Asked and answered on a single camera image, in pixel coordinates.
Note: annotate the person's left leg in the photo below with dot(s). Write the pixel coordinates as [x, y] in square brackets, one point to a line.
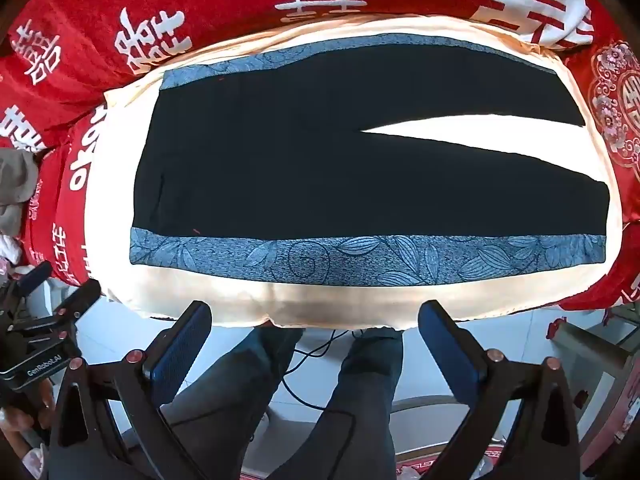
[235, 390]

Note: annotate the black pants with blue stripes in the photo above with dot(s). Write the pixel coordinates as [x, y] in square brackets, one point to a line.
[300, 160]

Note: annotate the red printed blanket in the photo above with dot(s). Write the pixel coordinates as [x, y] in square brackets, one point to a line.
[100, 15]

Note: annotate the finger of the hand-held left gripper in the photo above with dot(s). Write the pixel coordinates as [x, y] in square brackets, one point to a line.
[80, 299]
[32, 276]

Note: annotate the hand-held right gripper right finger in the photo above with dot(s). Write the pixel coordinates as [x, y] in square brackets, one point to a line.
[446, 346]

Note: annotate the cream satin sheet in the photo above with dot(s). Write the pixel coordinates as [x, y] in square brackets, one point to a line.
[325, 306]

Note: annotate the grey cloth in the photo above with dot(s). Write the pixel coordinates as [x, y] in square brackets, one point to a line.
[17, 185]

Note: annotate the red patterned mat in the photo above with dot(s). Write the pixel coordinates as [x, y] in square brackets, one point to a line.
[465, 462]

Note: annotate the person's leg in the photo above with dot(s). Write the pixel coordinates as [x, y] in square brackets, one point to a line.
[235, 390]
[360, 410]

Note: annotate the person's right leg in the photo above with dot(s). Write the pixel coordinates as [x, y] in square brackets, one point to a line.
[360, 410]

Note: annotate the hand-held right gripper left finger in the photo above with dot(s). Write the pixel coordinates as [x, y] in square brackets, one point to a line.
[179, 356]

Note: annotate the person's left hand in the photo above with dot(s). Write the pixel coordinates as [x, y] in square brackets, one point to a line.
[22, 417]

